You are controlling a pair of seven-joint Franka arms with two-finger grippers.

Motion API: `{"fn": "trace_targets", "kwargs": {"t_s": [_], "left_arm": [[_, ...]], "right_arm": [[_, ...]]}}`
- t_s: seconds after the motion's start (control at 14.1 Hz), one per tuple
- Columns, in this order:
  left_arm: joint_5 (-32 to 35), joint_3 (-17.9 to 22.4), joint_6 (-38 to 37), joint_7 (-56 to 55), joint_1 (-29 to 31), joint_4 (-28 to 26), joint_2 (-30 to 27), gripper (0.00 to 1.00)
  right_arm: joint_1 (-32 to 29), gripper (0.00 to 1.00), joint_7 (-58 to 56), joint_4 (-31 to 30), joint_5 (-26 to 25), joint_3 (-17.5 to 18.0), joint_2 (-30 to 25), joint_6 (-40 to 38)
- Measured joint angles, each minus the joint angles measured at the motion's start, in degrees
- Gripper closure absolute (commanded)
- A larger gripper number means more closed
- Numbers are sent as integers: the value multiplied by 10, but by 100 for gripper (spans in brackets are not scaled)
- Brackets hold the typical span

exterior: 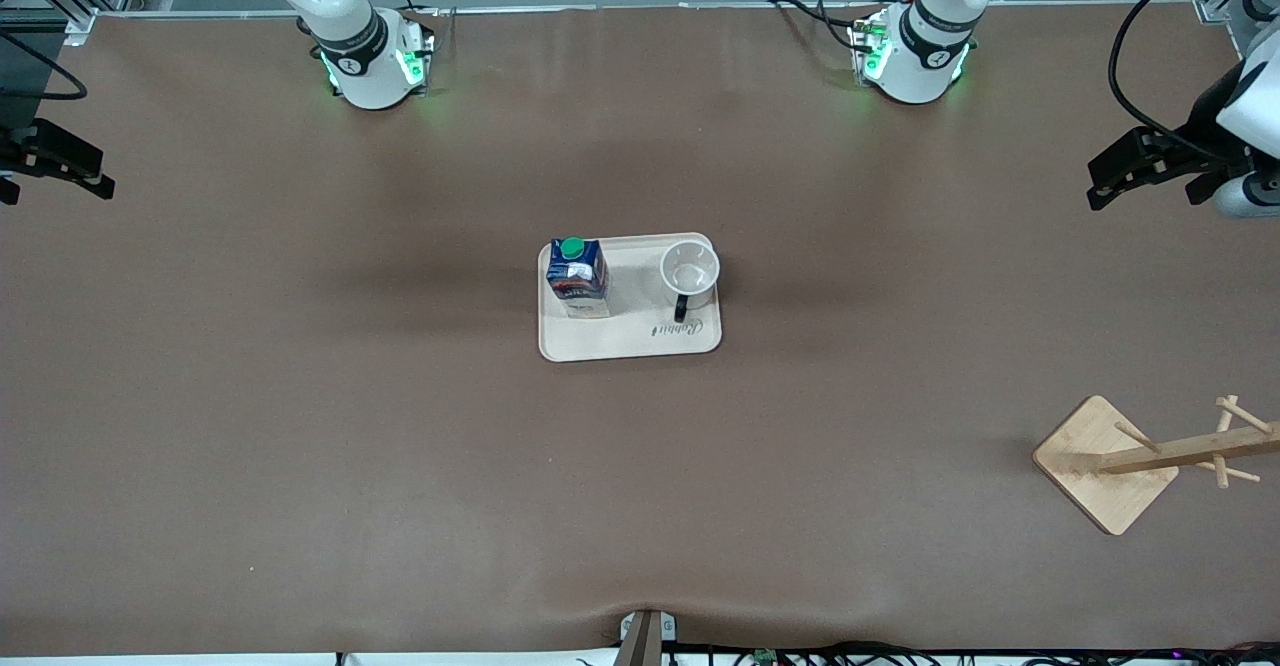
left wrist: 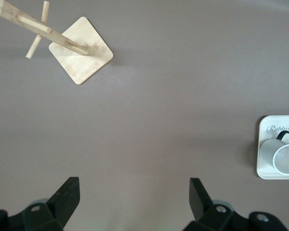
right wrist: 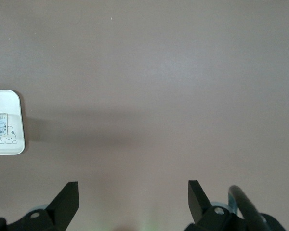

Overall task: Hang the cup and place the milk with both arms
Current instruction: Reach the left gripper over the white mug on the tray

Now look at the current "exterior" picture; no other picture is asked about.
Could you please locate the white smiley cup black handle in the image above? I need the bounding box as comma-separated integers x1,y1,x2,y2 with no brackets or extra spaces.
659,241,722,324

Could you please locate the wooden cup rack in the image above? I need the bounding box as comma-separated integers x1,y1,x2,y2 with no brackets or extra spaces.
1032,394,1280,537

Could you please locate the cream plastic tray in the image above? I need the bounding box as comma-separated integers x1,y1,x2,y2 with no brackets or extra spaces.
538,233,724,363

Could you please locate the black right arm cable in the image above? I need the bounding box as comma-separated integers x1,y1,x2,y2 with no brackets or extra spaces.
0,34,89,102

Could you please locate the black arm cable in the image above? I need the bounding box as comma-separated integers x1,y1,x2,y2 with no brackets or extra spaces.
0,34,89,102
1108,0,1280,162

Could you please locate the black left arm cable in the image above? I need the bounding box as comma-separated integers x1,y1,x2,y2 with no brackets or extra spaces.
1108,0,1280,162

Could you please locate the black left base cable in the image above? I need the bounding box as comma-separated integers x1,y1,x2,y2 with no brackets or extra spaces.
768,0,881,52

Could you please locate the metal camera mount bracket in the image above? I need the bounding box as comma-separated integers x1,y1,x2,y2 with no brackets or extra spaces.
620,609,678,666

